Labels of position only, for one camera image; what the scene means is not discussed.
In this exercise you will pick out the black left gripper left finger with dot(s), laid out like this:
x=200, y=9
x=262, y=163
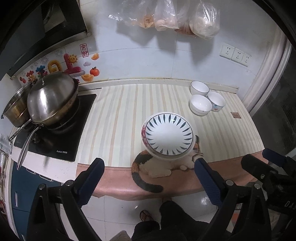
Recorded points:
x=76, y=193

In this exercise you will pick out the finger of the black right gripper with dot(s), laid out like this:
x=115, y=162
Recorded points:
x=259, y=169
x=287, y=163

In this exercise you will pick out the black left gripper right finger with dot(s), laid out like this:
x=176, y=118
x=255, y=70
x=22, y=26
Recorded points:
x=223, y=194

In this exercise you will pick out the white bowl coloured dots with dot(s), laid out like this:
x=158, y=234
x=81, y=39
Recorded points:
x=217, y=100

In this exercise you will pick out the white plate pink flower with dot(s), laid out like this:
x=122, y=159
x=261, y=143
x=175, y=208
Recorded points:
x=148, y=132

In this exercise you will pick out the white plate blue leaves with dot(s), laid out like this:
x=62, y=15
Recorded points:
x=168, y=135

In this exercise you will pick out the plain white bowl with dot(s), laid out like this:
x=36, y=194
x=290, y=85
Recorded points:
x=200, y=105

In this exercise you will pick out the white bowl black rim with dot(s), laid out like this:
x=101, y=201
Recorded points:
x=198, y=87

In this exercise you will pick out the blue cabinet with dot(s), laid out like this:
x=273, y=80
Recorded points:
x=24, y=184

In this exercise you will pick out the black induction cooktop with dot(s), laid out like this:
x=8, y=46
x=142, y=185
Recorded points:
x=61, y=140

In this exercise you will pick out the person legs dark trousers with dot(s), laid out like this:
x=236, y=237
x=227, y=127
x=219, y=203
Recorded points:
x=175, y=224

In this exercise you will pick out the brown mat label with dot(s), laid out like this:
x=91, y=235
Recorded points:
x=235, y=114

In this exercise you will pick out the sandalled foot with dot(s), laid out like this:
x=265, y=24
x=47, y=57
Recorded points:
x=145, y=216

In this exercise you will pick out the striped table mat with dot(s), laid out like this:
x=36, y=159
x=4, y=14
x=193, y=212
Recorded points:
x=149, y=138

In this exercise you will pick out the steel wok with lid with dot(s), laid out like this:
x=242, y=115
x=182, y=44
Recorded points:
x=48, y=101

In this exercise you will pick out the steel pot glass lid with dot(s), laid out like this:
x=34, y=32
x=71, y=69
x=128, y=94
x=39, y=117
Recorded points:
x=17, y=111

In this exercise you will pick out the clear plastic bag right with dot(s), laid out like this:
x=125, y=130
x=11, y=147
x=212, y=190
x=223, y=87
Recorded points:
x=198, y=18

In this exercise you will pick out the clear plastic bag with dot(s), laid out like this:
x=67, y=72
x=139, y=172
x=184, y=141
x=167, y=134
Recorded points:
x=165, y=16
x=198, y=18
x=134, y=13

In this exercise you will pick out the black range hood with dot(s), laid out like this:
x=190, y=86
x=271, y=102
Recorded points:
x=30, y=29

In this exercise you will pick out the clear plastic bag middle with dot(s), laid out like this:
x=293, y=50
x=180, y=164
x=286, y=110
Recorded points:
x=165, y=16

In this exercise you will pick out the clear plastic bag left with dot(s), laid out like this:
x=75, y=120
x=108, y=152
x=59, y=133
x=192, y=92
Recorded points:
x=134, y=13

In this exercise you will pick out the white wall sockets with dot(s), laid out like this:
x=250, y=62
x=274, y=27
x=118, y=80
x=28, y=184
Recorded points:
x=234, y=54

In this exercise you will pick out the colourful wall sticker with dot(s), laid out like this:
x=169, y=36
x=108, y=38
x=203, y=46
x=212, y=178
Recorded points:
x=78, y=62

